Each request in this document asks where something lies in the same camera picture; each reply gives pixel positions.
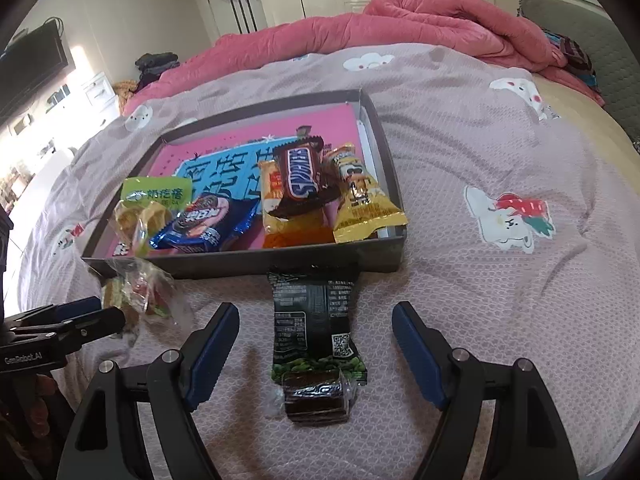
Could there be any clear brown cake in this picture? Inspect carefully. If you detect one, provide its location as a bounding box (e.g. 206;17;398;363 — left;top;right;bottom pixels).
260;367;361;426

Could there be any pile of dark clothes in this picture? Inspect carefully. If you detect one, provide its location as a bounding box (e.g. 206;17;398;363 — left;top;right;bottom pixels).
135;52;181;91

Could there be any yellow orange printed snack packet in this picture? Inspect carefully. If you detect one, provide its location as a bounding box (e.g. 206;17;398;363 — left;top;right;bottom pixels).
260;157;336;236

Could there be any green pastry packet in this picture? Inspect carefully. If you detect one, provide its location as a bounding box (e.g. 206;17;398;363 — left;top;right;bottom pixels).
112;176;195;258

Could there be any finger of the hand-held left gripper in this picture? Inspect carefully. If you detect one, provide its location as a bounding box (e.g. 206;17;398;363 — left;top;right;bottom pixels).
10;307;127;348
5;296;103;328

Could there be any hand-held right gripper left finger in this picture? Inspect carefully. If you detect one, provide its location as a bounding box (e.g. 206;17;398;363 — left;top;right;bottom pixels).
57;302;241;480

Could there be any grey padded headboard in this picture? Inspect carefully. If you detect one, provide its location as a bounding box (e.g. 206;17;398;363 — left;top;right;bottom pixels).
517;0;640;146

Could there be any black snack packet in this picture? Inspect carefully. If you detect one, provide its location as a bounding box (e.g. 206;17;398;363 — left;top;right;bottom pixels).
266;266;368;383

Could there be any person's left hand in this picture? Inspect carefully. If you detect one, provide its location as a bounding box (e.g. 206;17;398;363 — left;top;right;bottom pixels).
20;375;63;441

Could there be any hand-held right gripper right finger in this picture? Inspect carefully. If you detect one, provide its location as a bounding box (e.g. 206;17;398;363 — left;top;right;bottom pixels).
391;301;581;480

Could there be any colourful striped clothing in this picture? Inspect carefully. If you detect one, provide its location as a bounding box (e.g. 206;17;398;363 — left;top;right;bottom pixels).
542;30;606;96

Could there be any black television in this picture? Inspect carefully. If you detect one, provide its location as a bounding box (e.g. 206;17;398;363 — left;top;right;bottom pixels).
0;20;68;126

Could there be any blue cookie packet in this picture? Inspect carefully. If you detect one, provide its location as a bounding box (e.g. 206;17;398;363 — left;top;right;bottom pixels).
149;195;253;255

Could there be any grey cardboard tray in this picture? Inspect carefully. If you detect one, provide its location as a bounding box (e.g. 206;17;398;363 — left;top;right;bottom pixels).
81;89;407;281

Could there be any pink fleece blanket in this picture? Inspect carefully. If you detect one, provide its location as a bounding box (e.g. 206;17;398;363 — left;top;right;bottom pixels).
122;0;606;116

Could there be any purple printed quilt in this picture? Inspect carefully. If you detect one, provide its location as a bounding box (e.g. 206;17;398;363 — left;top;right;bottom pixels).
10;42;636;480

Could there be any clear packet of gummy sweets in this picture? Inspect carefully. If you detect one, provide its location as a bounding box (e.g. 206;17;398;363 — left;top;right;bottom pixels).
89;257;196;346

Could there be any yellow nut packet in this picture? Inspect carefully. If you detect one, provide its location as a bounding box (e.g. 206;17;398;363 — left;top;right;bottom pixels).
322;144;410;245

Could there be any brown plush toy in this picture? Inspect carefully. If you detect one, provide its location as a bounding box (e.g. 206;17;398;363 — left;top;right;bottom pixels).
112;80;141;111

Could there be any white drawer cabinet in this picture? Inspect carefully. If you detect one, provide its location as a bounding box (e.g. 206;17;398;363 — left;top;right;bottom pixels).
82;72;121;116

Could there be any brown chocolate bar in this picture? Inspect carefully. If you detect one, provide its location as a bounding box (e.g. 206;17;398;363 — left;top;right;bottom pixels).
270;127;346;220

